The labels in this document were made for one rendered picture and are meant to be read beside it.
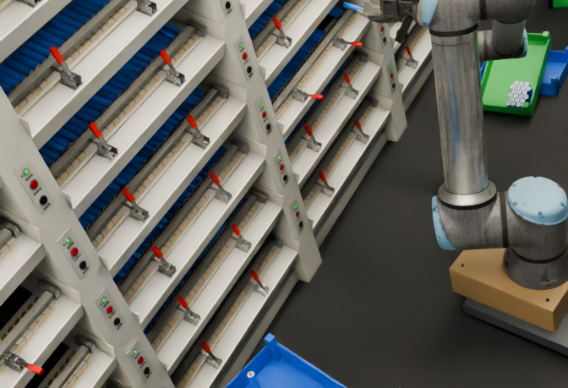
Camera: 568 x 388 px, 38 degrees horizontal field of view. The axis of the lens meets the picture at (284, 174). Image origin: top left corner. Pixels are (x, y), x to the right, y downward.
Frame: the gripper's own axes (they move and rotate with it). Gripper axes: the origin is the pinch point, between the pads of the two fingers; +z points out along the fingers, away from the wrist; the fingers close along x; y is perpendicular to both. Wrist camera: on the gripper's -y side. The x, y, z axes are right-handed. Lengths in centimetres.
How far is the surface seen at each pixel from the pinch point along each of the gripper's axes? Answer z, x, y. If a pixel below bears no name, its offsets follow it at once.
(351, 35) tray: 4.1, 2.8, -7.6
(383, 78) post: 2.1, -8.5, -33.1
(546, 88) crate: -43, -45, -58
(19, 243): 7, 134, 32
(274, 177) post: 2, 61, -16
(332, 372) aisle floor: -21, 89, -62
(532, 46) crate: -34, -56, -49
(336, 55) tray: 3.8, 13.7, -7.7
